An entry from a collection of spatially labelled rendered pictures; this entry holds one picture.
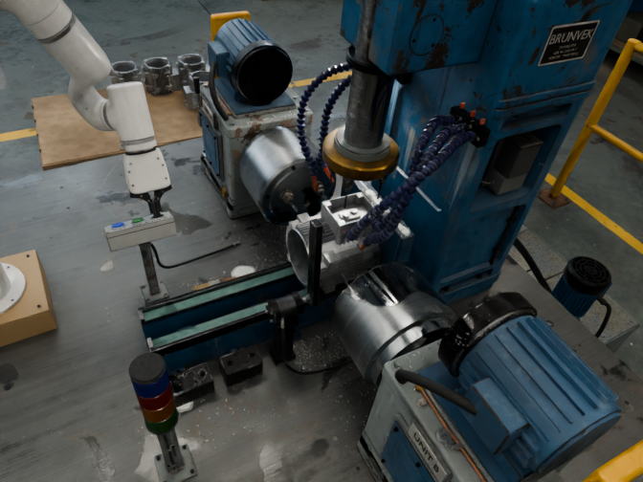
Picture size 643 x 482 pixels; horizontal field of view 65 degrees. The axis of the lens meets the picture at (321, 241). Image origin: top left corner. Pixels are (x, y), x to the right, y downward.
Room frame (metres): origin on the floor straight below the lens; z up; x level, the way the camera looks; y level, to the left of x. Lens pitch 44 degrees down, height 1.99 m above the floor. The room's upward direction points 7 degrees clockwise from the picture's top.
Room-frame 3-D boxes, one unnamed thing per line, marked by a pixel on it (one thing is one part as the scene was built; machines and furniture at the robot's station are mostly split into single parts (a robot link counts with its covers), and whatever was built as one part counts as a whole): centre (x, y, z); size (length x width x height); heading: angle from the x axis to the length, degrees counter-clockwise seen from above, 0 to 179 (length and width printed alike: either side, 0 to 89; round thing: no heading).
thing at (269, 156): (1.28, 0.15, 1.04); 0.37 x 0.25 x 0.25; 32
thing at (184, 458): (0.44, 0.27, 1.01); 0.08 x 0.08 x 0.42; 32
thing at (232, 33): (1.50, 0.33, 1.16); 0.33 x 0.26 x 0.42; 32
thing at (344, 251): (0.98, -0.03, 1.01); 0.20 x 0.19 x 0.19; 121
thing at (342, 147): (1.00, -0.07, 1.43); 0.18 x 0.18 x 0.48
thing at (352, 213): (1.00, -0.07, 1.11); 0.12 x 0.11 x 0.07; 121
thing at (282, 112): (1.49, 0.28, 0.99); 0.35 x 0.31 x 0.37; 32
